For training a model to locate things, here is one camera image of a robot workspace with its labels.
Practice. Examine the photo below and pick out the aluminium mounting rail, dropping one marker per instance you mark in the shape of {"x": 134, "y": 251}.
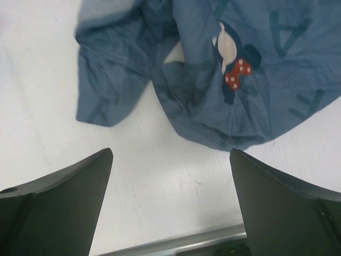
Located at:
{"x": 177, "y": 245}

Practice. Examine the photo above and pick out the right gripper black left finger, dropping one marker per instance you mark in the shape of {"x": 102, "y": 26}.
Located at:
{"x": 56, "y": 214}

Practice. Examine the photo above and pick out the blue patterned pillowcase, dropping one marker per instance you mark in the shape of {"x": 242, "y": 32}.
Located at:
{"x": 228, "y": 74}

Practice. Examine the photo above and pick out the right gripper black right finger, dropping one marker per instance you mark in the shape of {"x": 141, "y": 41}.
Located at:
{"x": 282, "y": 214}

